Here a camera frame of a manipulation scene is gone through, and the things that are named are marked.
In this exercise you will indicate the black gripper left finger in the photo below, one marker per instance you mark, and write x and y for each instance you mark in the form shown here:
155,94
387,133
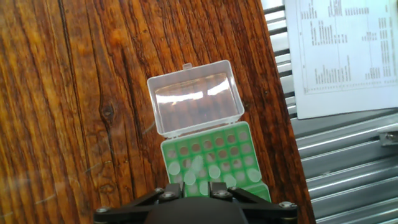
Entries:
169,194

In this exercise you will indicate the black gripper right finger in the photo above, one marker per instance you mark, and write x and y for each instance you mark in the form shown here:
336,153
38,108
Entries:
221,193

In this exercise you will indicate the clear box with green rack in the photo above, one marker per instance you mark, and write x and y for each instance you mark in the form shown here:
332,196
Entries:
192,99
262,191

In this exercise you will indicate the brown wooden board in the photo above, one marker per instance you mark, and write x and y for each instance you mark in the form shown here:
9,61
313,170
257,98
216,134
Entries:
77,109

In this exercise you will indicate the printed white paper sheet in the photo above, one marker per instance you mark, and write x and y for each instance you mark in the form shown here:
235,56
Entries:
342,102

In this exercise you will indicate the aluminium post with foot bracket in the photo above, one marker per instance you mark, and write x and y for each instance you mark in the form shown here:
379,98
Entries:
388,138

